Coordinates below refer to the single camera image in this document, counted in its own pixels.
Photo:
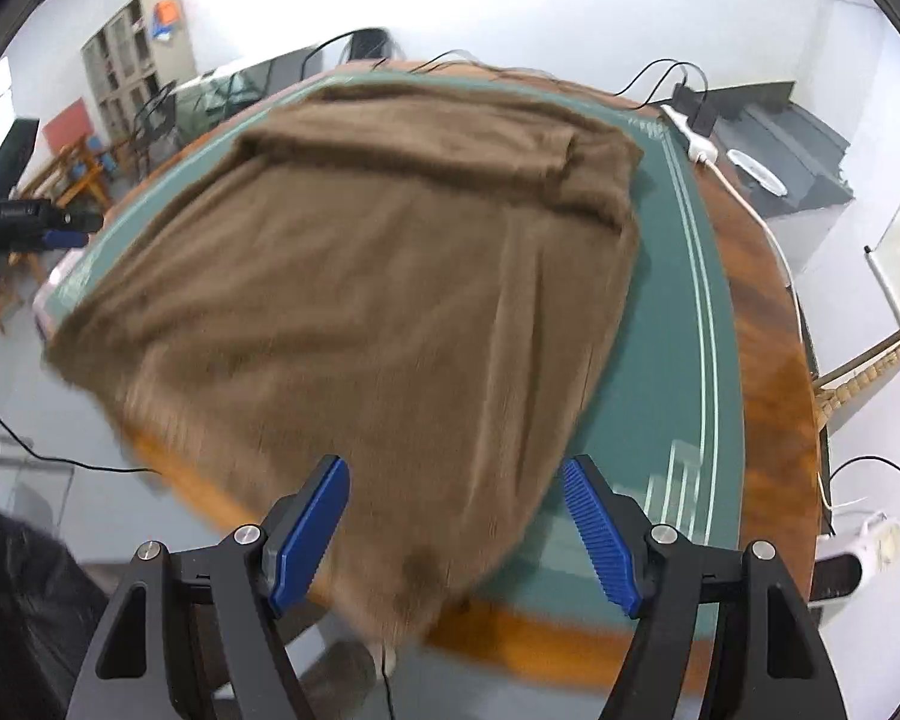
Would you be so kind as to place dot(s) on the wooden folding chair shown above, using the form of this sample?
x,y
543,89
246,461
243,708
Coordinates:
x,y
82,172

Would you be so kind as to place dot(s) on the brown fleece garment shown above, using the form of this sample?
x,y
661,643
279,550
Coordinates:
x,y
345,277

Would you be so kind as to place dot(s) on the white round dish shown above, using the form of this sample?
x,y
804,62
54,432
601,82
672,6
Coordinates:
x,y
757,172

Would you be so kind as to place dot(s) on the dark grey cabinet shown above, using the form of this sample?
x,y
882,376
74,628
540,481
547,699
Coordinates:
x,y
802,150

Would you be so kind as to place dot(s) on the glass desk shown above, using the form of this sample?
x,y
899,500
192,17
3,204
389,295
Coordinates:
x,y
232,82

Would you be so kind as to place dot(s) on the person's black jacket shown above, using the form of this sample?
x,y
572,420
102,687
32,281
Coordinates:
x,y
22,615

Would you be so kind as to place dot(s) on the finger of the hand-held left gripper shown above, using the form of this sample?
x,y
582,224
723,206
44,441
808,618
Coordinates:
x,y
82,222
66,239

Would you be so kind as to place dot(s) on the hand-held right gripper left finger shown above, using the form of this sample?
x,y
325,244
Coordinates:
x,y
311,532

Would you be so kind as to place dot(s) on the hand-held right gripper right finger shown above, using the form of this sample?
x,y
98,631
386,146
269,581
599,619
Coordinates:
x,y
600,532

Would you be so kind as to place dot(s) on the green table mat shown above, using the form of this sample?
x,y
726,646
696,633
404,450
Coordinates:
x,y
682,315

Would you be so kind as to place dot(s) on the black metal chair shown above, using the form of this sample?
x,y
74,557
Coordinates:
x,y
157,124

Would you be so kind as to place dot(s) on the beige storage cabinet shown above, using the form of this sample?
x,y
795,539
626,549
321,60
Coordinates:
x,y
131,52

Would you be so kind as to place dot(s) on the red board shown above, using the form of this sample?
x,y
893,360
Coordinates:
x,y
67,127

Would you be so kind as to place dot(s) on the white electric heater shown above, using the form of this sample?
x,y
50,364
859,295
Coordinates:
x,y
847,562

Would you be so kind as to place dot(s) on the white power strip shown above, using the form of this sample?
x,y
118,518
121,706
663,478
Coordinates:
x,y
691,136

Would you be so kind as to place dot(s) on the black power adapter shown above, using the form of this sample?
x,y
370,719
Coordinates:
x,y
696,109

